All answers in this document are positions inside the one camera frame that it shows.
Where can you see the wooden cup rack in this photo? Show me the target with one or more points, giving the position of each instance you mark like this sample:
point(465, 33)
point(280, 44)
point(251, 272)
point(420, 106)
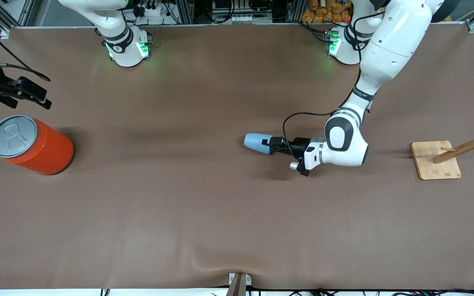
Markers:
point(436, 162)

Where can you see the white power strip with plugs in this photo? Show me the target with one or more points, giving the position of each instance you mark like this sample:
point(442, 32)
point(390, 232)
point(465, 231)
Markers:
point(152, 10)

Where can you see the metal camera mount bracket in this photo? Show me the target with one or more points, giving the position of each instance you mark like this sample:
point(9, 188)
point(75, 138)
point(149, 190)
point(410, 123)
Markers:
point(239, 285)

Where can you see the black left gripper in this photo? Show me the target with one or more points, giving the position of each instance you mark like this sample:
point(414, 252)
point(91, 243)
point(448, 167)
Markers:
point(300, 145)

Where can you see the orange can with grey lid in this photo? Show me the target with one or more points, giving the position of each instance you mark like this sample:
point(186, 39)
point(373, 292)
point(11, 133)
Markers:
point(43, 150)

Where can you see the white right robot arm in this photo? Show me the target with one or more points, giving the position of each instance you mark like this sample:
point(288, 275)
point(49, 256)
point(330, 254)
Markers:
point(126, 49)

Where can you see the aluminium frame struts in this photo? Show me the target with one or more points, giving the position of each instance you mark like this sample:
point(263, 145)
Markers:
point(29, 12)

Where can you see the light blue plastic cup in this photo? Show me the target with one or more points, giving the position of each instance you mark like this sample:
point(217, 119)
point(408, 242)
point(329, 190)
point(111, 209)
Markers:
point(255, 143)

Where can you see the orange snack packs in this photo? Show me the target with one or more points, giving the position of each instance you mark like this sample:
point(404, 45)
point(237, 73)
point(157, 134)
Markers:
point(325, 12)

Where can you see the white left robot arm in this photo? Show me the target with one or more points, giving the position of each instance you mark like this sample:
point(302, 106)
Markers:
point(393, 41)

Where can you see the white connector strip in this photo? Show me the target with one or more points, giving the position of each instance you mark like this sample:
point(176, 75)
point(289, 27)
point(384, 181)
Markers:
point(243, 19)

